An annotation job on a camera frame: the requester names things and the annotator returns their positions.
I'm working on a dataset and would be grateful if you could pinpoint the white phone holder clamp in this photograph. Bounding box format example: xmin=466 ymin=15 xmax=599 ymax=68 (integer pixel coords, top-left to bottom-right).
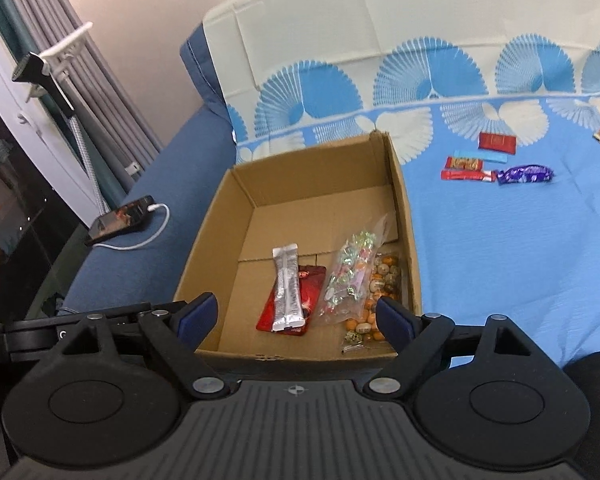
xmin=27 ymin=21 xmax=94 ymax=103

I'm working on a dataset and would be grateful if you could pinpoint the clear bag of candies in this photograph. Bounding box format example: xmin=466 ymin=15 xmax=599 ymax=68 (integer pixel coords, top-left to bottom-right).
xmin=319 ymin=215 xmax=391 ymax=318

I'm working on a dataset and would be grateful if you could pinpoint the small red snack packet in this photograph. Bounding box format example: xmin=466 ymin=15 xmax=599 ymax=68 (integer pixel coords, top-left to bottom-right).
xmin=479 ymin=131 xmax=517 ymax=153

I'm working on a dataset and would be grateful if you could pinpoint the large dark red snack packet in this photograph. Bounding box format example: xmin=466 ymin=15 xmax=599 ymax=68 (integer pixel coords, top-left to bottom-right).
xmin=256 ymin=264 xmax=327 ymax=336

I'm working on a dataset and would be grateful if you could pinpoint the clear bag of coated nuts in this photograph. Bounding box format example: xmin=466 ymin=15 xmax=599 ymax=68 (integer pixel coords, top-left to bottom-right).
xmin=341 ymin=252 xmax=403 ymax=353

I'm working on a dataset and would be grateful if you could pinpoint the purple chocolate bar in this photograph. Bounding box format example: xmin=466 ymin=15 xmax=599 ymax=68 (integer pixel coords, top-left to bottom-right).
xmin=495 ymin=164 xmax=556 ymax=187

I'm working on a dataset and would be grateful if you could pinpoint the light blue stick packet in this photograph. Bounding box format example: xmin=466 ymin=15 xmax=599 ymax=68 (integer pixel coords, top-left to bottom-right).
xmin=452 ymin=149 xmax=508 ymax=162

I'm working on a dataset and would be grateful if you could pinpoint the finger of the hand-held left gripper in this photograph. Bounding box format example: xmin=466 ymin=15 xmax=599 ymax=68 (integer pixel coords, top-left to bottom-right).
xmin=2 ymin=300 xmax=188 ymax=361

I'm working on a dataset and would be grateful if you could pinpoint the black smartphone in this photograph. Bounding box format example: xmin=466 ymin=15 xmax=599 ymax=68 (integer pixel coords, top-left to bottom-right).
xmin=84 ymin=195 xmax=156 ymax=247

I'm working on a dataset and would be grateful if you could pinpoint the brown cardboard box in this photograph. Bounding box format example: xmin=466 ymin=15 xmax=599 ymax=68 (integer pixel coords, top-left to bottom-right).
xmin=174 ymin=130 xmax=423 ymax=378

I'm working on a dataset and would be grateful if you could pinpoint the blue fabric sofa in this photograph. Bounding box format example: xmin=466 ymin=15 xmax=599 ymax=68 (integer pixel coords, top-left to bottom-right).
xmin=60 ymin=25 xmax=241 ymax=316

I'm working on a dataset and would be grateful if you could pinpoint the black gooseneck stand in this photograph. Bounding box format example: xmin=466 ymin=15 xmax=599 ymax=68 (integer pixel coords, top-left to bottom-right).
xmin=11 ymin=52 xmax=110 ymax=216

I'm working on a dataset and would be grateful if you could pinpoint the white window frame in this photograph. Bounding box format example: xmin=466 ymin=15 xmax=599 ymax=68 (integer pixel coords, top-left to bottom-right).
xmin=0 ymin=5 xmax=106 ymax=226

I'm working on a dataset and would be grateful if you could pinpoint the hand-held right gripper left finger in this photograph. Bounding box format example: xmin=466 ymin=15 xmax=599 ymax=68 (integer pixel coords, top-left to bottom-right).
xmin=60 ymin=292 xmax=238 ymax=402

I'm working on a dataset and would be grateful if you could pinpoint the silver stick packet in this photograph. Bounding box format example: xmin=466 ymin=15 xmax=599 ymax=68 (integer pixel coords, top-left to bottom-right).
xmin=271 ymin=244 xmax=308 ymax=333

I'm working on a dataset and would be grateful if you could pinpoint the grey curtain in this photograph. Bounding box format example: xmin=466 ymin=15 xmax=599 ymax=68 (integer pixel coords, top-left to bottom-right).
xmin=0 ymin=0 xmax=163 ymax=196

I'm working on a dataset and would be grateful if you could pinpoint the long red snack bar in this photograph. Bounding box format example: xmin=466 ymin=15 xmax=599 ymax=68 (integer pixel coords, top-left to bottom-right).
xmin=440 ymin=169 xmax=498 ymax=183

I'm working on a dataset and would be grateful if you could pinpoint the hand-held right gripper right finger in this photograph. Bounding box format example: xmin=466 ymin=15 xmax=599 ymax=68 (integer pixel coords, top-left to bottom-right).
xmin=362 ymin=296 xmax=563 ymax=402

